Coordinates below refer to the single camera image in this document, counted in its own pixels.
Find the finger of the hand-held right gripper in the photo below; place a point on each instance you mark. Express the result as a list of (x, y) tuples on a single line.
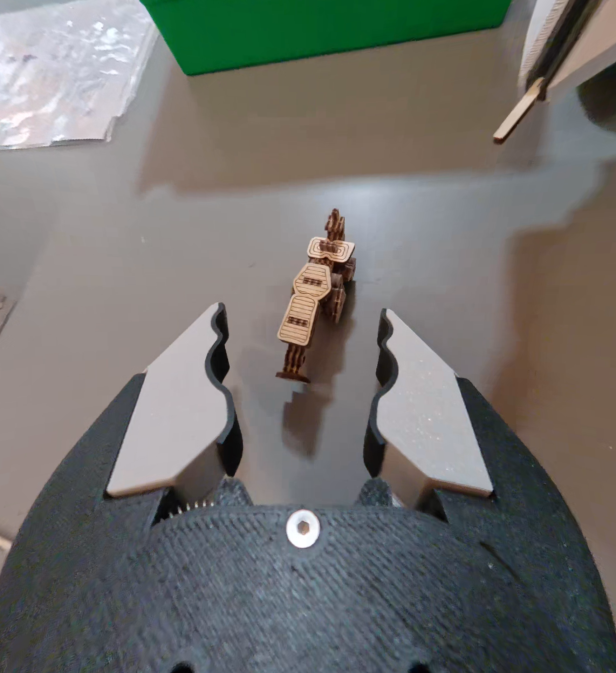
[(607, 26), (542, 42)]

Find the clear plastic bag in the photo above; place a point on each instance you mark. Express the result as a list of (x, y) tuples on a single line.
[(50, 79)]

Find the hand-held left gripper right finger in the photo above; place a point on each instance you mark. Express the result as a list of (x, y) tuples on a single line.
[(429, 420)]

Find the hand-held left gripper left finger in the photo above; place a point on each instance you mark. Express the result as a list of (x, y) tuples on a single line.
[(171, 420)]

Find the grey desk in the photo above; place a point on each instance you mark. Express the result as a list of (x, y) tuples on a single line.
[(129, 236)]

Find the small wooden stick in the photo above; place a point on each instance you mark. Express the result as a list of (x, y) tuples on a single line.
[(515, 113)]

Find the wooden puzzle model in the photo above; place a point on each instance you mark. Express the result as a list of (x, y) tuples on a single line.
[(308, 305)]

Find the green plastic bin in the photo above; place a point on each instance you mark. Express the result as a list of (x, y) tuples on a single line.
[(313, 31)]

